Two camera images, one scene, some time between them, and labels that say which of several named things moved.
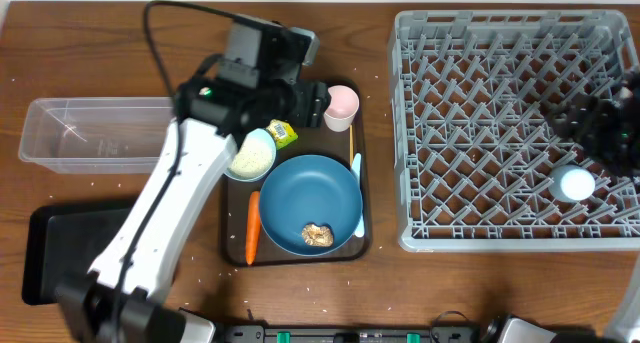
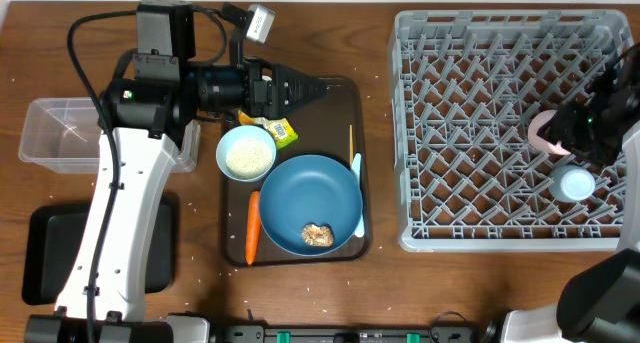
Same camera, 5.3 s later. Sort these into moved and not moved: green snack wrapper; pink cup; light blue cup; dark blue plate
Moved: pink cup
Not moved: dark blue plate; light blue cup; green snack wrapper
